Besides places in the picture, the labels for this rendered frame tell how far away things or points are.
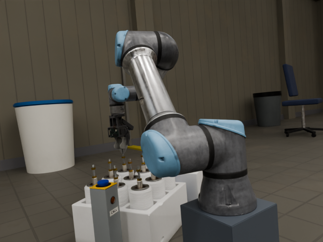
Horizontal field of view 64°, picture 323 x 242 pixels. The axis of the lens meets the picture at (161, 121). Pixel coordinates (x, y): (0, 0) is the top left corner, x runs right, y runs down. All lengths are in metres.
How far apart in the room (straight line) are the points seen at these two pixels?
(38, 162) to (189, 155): 2.42
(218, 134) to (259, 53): 5.68
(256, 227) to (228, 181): 0.13
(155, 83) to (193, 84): 3.95
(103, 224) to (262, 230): 0.52
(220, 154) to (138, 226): 0.54
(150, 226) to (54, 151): 1.97
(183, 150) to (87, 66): 3.20
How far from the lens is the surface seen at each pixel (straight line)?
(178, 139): 0.58
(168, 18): 4.61
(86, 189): 1.20
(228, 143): 0.64
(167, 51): 0.90
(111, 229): 0.98
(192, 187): 1.52
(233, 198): 0.67
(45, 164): 2.88
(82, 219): 1.23
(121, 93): 1.20
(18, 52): 3.55
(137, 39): 0.86
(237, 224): 0.64
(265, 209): 0.72
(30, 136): 2.88
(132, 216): 1.06
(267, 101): 5.31
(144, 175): 1.30
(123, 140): 1.35
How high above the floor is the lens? 0.58
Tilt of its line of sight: 3 degrees down
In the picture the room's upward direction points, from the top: 5 degrees counter-clockwise
